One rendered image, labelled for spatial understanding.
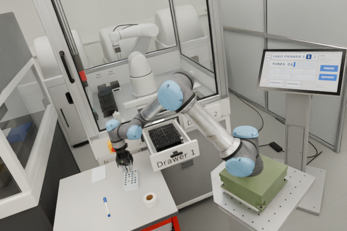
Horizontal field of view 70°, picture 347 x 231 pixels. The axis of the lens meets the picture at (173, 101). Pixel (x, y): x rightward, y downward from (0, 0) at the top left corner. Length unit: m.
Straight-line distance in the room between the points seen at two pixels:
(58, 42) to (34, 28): 3.26
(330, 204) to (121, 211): 1.66
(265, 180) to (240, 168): 0.22
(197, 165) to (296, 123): 0.83
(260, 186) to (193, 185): 0.98
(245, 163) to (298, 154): 1.24
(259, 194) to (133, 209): 0.63
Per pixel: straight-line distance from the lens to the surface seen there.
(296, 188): 1.43
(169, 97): 1.01
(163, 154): 1.44
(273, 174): 1.34
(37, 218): 1.84
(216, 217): 2.26
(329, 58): 1.93
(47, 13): 1.49
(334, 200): 2.48
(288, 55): 1.96
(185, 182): 2.12
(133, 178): 1.53
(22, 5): 4.75
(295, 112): 2.07
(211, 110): 1.81
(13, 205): 1.67
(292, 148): 2.27
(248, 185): 1.28
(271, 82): 1.91
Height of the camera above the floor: 1.78
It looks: 26 degrees down
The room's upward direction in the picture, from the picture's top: 11 degrees counter-clockwise
